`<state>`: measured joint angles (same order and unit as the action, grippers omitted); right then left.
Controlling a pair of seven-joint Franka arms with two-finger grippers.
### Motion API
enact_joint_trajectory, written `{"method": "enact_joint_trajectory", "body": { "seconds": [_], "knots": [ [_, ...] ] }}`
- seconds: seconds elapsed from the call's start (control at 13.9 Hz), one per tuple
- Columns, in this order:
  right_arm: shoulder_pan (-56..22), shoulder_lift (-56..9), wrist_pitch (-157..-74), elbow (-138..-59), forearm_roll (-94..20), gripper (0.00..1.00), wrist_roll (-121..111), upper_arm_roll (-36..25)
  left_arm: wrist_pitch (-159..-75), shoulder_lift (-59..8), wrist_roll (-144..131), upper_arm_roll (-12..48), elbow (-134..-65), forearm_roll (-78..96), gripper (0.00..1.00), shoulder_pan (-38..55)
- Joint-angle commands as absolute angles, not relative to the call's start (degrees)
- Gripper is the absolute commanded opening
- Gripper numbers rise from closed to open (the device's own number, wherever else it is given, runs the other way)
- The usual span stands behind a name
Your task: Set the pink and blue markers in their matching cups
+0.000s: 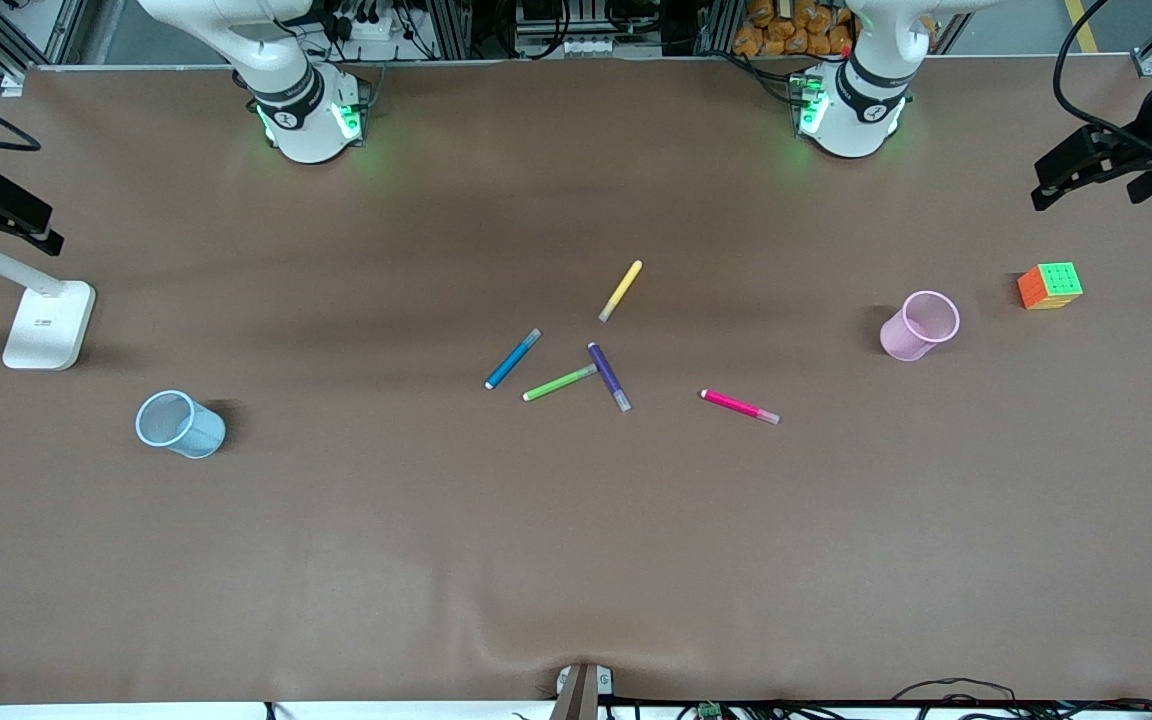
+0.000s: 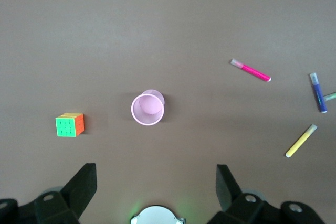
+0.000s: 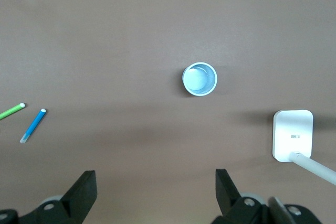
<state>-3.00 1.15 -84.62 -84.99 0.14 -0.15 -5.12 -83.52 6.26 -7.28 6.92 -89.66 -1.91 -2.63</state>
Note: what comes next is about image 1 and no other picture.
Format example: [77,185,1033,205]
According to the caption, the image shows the pink marker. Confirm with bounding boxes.
[700,389,781,425]

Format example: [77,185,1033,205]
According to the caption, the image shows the blue marker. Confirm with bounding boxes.
[484,328,543,391]

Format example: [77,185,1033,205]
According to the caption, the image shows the colourful puzzle cube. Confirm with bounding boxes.
[1017,262,1084,311]

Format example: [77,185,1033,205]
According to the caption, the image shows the light blue cup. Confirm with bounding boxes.
[135,390,227,460]

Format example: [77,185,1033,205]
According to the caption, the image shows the pink cup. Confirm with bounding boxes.
[879,290,961,362]

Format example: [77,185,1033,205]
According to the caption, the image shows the orange snack bags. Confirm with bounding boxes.
[733,0,855,58]

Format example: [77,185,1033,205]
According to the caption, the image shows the white power strip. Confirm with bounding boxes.
[331,12,407,43]

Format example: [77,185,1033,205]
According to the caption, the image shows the yellow marker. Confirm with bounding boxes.
[598,260,644,323]

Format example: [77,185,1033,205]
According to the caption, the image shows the long white socket strip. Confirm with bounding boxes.
[514,35,659,58]

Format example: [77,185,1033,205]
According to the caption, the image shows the purple marker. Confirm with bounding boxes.
[587,342,632,413]

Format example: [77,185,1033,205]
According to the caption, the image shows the green marker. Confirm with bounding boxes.
[522,364,599,403]

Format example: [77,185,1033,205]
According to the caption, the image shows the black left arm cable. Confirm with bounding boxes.
[1052,0,1152,163]

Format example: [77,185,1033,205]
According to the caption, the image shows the black cable bundle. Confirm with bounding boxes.
[616,678,1152,720]

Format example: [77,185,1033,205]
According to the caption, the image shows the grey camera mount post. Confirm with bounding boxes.
[548,662,615,720]

